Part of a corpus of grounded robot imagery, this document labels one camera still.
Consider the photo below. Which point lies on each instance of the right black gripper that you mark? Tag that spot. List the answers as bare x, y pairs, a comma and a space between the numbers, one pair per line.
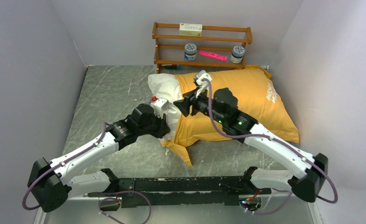
184, 104

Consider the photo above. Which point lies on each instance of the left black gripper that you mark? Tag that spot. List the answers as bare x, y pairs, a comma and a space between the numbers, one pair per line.
163, 128

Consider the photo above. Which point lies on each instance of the white pillow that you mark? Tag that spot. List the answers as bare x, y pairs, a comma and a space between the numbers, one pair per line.
167, 86

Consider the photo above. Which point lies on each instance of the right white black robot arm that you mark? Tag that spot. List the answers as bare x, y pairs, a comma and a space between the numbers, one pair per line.
304, 173

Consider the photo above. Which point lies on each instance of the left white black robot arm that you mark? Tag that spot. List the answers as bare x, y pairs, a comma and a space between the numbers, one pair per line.
52, 183

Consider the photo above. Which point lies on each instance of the black blue marker pen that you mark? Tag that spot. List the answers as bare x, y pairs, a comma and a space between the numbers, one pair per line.
172, 67

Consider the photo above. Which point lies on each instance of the left blue white jar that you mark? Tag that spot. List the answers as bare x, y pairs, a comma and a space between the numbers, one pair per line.
190, 52

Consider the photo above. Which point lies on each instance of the blue white jar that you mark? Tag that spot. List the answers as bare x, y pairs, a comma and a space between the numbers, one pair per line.
237, 54
190, 52

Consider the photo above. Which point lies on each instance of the pink plastic strip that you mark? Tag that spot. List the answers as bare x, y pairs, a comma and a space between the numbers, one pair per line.
212, 55

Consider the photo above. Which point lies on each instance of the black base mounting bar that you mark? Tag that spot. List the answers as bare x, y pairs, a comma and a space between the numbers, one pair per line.
227, 190

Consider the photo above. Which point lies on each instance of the wooden three-tier shelf rack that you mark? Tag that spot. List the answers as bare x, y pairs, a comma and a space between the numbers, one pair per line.
169, 45

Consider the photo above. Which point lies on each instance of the white green cardboard box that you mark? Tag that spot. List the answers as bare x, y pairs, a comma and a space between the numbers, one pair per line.
187, 29

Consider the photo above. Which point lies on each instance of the right blue white jar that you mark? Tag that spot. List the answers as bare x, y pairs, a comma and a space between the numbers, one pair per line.
237, 54

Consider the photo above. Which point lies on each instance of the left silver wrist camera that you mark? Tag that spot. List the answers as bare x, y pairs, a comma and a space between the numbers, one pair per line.
159, 106

